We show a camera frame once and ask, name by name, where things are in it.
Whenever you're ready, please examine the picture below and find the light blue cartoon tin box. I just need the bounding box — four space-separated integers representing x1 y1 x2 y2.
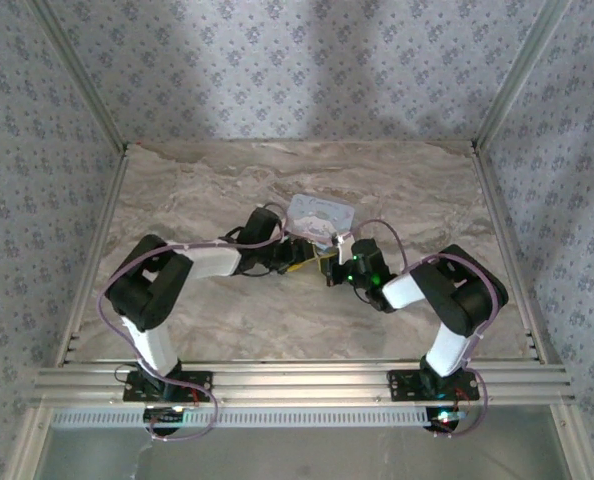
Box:
285 193 357 247

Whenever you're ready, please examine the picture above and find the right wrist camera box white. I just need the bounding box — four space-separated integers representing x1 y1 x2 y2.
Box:
332 232 357 265

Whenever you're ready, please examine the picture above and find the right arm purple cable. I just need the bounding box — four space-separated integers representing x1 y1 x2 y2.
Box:
346 219 510 440

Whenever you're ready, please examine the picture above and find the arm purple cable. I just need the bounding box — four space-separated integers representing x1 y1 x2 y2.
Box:
346 219 510 440
98 202 289 442

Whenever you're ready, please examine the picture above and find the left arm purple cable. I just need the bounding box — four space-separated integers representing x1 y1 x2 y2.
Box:
98 202 289 442

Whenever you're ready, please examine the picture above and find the long aluminium mounting rail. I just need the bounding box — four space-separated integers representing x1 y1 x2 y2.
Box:
33 362 576 407

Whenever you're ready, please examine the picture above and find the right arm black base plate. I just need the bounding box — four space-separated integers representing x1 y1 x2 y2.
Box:
386 367 481 403

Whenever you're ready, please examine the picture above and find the white slotted cable duct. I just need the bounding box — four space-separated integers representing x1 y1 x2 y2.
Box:
51 406 446 431

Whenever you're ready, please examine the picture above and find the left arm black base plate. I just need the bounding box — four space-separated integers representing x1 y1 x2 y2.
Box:
122 370 214 404

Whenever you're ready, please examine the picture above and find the aluminium frame post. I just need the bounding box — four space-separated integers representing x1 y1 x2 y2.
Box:
471 0 574 151
26 0 131 154

